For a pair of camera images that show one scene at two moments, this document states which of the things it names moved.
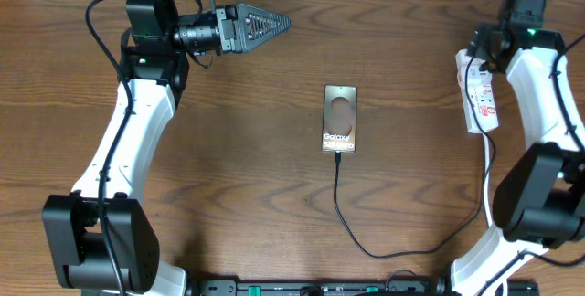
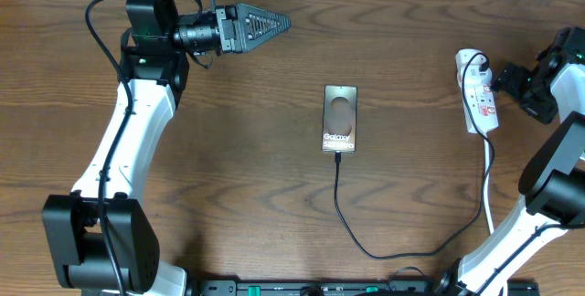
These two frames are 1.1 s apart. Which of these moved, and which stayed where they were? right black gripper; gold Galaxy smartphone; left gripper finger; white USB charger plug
Moved: right black gripper
Stayed: white USB charger plug; gold Galaxy smartphone; left gripper finger
